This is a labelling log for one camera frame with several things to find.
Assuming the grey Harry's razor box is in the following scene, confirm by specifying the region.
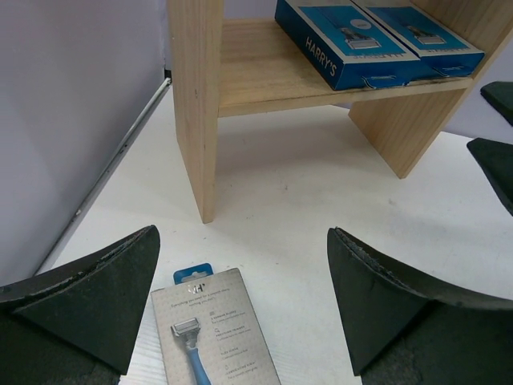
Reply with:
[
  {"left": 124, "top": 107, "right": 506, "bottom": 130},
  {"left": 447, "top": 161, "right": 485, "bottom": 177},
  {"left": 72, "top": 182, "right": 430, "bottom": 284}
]
[
  {"left": 275, "top": 0, "right": 441, "bottom": 91},
  {"left": 151, "top": 268, "right": 280, "bottom": 384}
]

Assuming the wooden two-tier shelf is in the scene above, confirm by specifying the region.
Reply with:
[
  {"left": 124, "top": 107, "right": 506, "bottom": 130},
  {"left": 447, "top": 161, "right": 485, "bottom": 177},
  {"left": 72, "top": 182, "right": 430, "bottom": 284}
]
[{"left": 167, "top": 1, "right": 512, "bottom": 223}]

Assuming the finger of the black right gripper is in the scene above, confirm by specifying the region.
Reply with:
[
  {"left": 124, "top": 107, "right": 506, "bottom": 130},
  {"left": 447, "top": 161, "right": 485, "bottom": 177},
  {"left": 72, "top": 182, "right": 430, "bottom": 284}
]
[
  {"left": 467, "top": 138, "right": 513, "bottom": 214},
  {"left": 480, "top": 81, "right": 513, "bottom": 125}
]

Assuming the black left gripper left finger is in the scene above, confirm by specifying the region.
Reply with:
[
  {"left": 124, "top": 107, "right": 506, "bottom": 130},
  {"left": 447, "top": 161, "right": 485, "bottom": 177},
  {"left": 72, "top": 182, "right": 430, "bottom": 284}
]
[{"left": 1, "top": 225, "right": 160, "bottom": 384}]

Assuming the blue Harry's razor box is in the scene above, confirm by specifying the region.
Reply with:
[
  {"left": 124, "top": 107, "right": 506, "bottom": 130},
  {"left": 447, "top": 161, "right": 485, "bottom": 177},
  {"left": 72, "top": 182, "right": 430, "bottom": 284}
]
[{"left": 355, "top": 1, "right": 485, "bottom": 79}]

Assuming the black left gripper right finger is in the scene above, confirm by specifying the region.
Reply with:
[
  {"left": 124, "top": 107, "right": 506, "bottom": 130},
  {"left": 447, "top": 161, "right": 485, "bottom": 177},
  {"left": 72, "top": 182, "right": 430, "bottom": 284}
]
[{"left": 327, "top": 228, "right": 512, "bottom": 384}]

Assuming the aluminium table frame rail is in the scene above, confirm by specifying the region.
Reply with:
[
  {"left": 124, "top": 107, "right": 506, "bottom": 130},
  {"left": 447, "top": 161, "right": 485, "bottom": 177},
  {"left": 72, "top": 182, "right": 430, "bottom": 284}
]
[{"left": 34, "top": 69, "right": 172, "bottom": 275}]

